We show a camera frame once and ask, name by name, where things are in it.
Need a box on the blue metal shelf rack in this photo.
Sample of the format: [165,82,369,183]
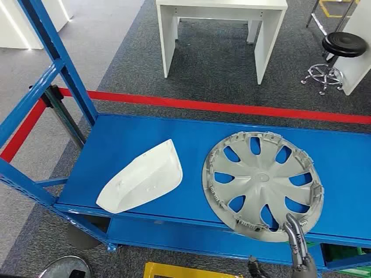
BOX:
[0,0,371,271]

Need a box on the white mirror cover part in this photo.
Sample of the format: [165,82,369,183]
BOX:
[96,138,184,214]

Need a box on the green plastic crate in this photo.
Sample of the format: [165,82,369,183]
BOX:
[322,242,371,278]

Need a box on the chrome chair frame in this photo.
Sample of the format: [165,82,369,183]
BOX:
[305,0,357,37]

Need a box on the red barrier belt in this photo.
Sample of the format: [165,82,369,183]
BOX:
[0,87,371,163]

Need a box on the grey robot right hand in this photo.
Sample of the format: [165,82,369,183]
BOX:
[248,213,320,278]

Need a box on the black round stool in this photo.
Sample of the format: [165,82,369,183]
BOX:
[301,31,368,96]

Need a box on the grey plastic wheel hubcap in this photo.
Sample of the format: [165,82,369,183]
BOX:
[202,131,325,243]

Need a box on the white lit plinth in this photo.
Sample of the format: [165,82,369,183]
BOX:
[0,0,73,50]

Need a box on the chrome stanchion post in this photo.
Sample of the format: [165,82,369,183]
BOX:
[29,84,88,151]
[38,255,93,278]

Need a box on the white side desk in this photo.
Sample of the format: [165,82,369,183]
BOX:
[333,0,371,97]

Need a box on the yellow floor tape square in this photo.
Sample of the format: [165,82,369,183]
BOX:
[143,262,244,278]
[319,0,360,19]

